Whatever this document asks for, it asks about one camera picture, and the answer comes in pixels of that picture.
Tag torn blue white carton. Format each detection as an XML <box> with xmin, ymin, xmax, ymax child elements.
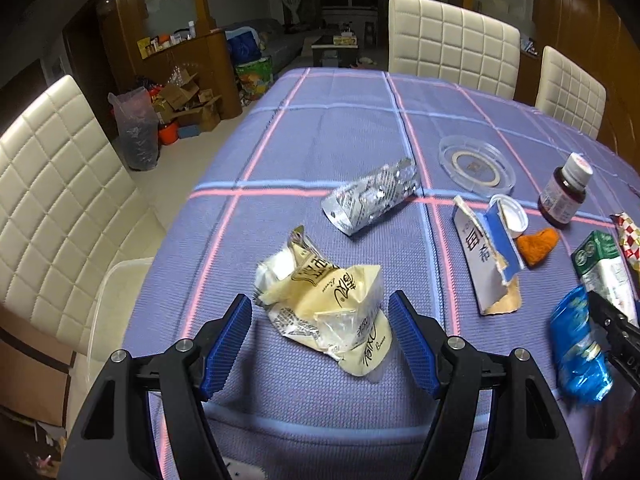
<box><xmin>452</xmin><ymin>195</ymin><xmax>523</xmax><ymax>316</ymax></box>

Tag orange peel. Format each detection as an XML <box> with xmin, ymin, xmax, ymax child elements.
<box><xmin>516</xmin><ymin>227</ymin><xmax>560</xmax><ymax>268</ymax></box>

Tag red white checkered wrapper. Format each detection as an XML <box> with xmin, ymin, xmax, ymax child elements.
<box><xmin>611</xmin><ymin>211</ymin><xmax>640</xmax><ymax>262</ymax></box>

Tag colourful printed bag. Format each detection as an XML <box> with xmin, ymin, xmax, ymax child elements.
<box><xmin>235</xmin><ymin>57</ymin><xmax>275</xmax><ymax>101</ymax></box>

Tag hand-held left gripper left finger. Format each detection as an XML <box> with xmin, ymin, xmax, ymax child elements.
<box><xmin>59</xmin><ymin>294</ymin><xmax>253</xmax><ymax>480</ymax></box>

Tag open cardboard box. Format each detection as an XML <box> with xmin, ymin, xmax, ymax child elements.
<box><xmin>160</xmin><ymin>72</ymin><xmax>201</xmax><ymax>111</ymax></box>
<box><xmin>177</xmin><ymin>95</ymin><xmax>223</xmax><ymax>133</ymax></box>

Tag cream snack wrapper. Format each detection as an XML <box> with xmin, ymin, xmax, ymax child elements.
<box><xmin>255</xmin><ymin>226</ymin><xmax>393</xmax><ymax>378</ymax></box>

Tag blue snack bag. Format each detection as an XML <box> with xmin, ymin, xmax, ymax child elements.
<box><xmin>550</xmin><ymin>285</ymin><xmax>613</xmax><ymax>405</ymax></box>

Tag grey sofa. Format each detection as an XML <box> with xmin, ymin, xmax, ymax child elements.
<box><xmin>225</xmin><ymin>17</ymin><xmax>321</xmax><ymax>68</ymax></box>

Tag coffee table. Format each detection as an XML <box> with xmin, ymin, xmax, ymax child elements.
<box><xmin>311</xmin><ymin>35</ymin><xmax>361</xmax><ymax>66</ymax></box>

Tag clear plastic bag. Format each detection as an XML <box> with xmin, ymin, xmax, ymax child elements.
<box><xmin>108</xmin><ymin>87</ymin><xmax>161</xmax><ymax>171</ymax></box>

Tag green white carton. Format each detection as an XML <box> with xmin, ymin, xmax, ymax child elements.
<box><xmin>571</xmin><ymin>230</ymin><xmax>640</xmax><ymax>321</ymax></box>

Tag cream quilted chair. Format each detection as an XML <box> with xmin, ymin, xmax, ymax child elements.
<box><xmin>0</xmin><ymin>75</ymin><xmax>168</xmax><ymax>356</ymax></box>
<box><xmin>387</xmin><ymin>0</ymin><xmax>522</xmax><ymax>101</ymax></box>
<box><xmin>534</xmin><ymin>46</ymin><xmax>607</xmax><ymax>141</ymax></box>

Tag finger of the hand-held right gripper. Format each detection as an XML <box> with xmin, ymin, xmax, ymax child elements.
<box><xmin>587</xmin><ymin>291</ymin><xmax>640</xmax><ymax>386</ymax></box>

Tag wooden counter cabinet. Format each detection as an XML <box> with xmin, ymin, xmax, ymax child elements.
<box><xmin>140</xmin><ymin>30</ymin><xmax>243</xmax><ymax>121</ymax></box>

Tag white plastic cap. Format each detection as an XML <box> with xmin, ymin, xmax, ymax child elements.
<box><xmin>495</xmin><ymin>195</ymin><xmax>530</xmax><ymax>238</ymax></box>

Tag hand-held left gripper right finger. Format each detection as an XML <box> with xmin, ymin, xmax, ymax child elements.
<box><xmin>389</xmin><ymin>290</ymin><xmax>583</xmax><ymax>480</ymax></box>

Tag clear plastic dish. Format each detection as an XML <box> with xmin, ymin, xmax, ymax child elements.
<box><xmin>438</xmin><ymin>135</ymin><xmax>517</xmax><ymax>197</ymax></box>

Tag silver foil blister pack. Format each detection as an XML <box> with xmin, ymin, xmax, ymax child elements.
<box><xmin>321</xmin><ymin>157</ymin><xmax>420</xmax><ymax>236</ymax></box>

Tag brown medicine bottle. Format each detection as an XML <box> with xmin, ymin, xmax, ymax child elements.
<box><xmin>538</xmin><ymin>152</ymin><xmax>594</xmax><ymax>228</ymax></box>

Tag flat brown cardboard box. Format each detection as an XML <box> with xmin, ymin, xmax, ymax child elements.
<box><xmin>0</xmin><ymin>305</ymin><xmax>76</xmax><ymax>426</ymax></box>

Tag row of small bottles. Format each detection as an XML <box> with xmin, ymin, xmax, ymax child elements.
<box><xmin>137</xmin><ymin>20</ymin><xmax>198</xmax><ymax>58</ymax></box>

